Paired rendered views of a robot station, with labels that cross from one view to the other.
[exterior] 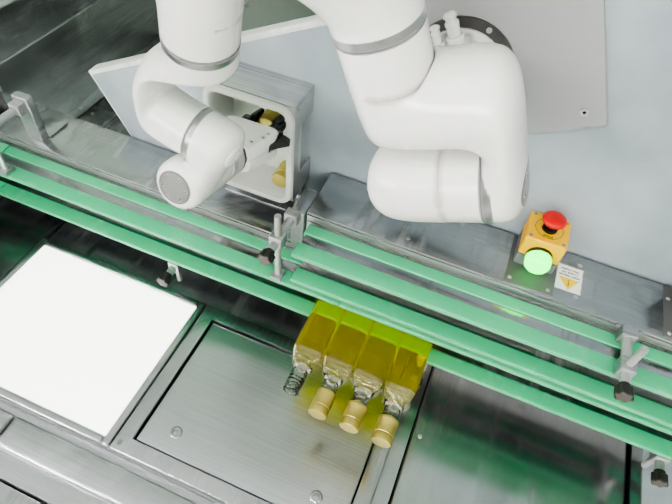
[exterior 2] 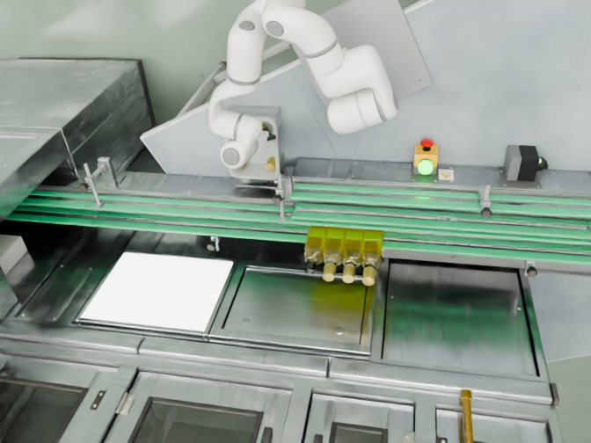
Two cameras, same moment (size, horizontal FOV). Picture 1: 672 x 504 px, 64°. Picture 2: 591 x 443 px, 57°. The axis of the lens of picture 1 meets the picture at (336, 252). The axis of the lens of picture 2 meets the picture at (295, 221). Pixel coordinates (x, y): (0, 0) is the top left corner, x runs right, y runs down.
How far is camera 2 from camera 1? 82 cm
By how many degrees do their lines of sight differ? 14
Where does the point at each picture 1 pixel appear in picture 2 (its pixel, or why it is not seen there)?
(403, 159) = (341, 102)
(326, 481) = (343, 323)
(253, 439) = (293, 315)
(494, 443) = (438, 290)
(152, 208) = (195, 205)
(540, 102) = (398, 81)
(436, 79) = (346, 61)
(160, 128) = (222, 126)
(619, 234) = (463, 143)
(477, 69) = (361, 53)
